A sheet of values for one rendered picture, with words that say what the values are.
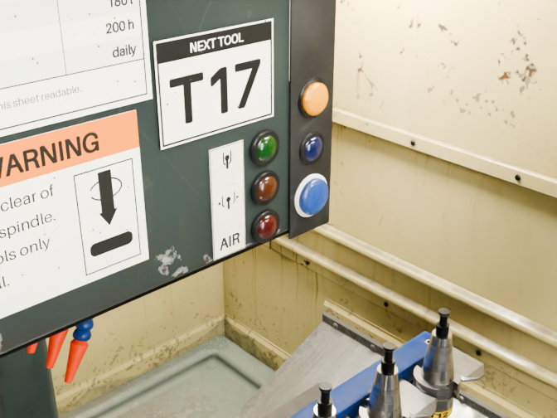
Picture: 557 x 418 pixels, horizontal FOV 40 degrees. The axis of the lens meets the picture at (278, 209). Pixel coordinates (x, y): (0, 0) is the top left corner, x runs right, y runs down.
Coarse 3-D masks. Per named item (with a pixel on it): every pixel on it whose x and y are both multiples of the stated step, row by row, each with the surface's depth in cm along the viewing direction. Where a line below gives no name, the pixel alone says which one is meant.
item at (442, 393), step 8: (416, 368) 105; (456, 368) 105; (416, 376) 103; (456, 376) 103; (416, 384) 103; (424, 384) 102; (432, 384) 102; (448, 384) 102; (456, 384) 102; (432, 392) 101; (440, 392) 101; (448, 392) 101; (456, 392) 103; (440, 400) 101
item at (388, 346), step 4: (384, 344) 92; (388, 344) 92; (392, 344) 92; (384, 348) 92; (388, 348) 92; (392, 348) 92; (388, 352) 92; (392, 352) 92; (384, 356) 94; (388, 356) 92; (392, 356) 93; (384, 360) 93; (388, 360) 92; (392, 360) 93; (380, 364) 94; (384, 364) 93; (388, 364) 92; (392, 364) 92; (380, 368) 94; (384, 368) 93; (388, 368) 93; (392, 368) 93; (388, 372) 93
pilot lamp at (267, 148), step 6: (264, 138) 55; (270, 138) 55; (264, 144) 55; (270, 144) 55; (276, 144) 56; (258, 150) 55; (264, 150) 55; (270, 150) 55; (276, 150) 56; (258, 156) 55; (264, 156) 55; (270, 156) 56
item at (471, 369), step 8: (456, 352) 109; (456, 360) 108; (464, 360) 108; (472, 360) 108; (464, 368) 106; (472, 368) 106; (480, 368) 106; (464, 376) 105; (472, 376) 105; (480, 376) 105
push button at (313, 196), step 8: (312, 184) 60; (320, 184) 60; (304, 192) 59; (312, 192) 60; (320, 192) 60; (304, 200) 59; (312, 200) 60; (320, 200) 61; (304, 208) 60; (312, 208) 60; (320, 208) 61
